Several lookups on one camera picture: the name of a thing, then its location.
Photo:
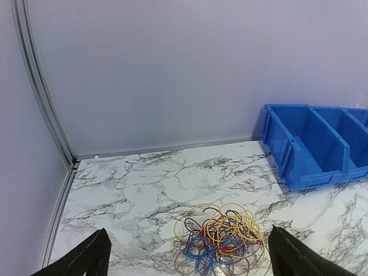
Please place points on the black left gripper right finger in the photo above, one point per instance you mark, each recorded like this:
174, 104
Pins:
289, 256

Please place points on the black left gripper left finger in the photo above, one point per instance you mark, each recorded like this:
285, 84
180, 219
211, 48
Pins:
90, 257

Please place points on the blue plastic bin left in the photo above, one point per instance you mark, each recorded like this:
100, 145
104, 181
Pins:
308, 151

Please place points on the blue plastic bin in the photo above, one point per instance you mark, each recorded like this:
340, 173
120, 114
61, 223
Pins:
308, 151
360, 114
354, 135

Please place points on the blue plastic bin middle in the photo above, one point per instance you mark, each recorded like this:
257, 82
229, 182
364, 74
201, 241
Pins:
354, 135

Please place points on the blue plastic bin right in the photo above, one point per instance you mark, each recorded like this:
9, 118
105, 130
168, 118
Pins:
360, 114

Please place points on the aluminium frame post left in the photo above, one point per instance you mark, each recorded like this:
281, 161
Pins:
38, 82

